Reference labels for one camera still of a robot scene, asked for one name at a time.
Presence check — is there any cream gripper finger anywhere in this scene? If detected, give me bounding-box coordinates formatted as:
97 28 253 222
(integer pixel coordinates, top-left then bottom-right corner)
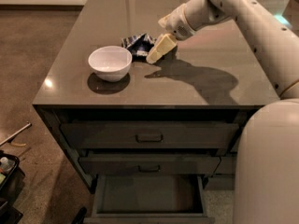
146 34 177 64

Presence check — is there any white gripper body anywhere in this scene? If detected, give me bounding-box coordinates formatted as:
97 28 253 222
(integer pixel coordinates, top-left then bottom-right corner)
158 3 197 40

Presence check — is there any blue chip bag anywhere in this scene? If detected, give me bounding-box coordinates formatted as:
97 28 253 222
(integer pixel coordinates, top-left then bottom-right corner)
121 34 156 58

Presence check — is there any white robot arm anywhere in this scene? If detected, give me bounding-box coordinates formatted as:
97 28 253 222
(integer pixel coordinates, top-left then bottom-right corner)
147 0 299 224

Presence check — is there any grey top left drawer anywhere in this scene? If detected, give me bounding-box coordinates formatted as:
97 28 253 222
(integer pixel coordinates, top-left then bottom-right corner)
60 119 239 149

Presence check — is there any grey top right drawer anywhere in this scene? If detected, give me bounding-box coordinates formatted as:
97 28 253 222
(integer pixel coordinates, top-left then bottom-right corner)
230 136 240 153

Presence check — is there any grey middle left drawer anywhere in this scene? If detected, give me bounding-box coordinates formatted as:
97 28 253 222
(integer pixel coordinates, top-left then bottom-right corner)
78 149 221 175

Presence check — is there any grey middle right drawer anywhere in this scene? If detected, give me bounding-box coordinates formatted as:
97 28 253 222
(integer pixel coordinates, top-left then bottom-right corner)
215 156 236 175

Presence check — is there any grey bottom right drawer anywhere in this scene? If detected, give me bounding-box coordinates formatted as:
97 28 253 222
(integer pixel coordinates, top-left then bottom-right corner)
203 175 235 190

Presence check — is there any open grey bottom drawer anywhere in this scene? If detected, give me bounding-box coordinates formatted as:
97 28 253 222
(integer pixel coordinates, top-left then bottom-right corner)
83 175 215 224

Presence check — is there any white ceramic bowl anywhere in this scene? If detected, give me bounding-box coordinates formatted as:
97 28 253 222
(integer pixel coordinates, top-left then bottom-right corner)
88 46 133 82

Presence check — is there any metal rod on floor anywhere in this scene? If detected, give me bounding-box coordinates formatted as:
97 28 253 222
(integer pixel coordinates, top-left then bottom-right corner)
0 122 32 147

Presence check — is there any black object at bottom edge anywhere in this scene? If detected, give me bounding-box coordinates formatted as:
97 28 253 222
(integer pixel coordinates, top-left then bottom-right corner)
71 207 87 224

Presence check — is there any black tray with bottle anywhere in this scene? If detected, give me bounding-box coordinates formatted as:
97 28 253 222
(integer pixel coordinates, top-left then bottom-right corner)
0 154 25 203

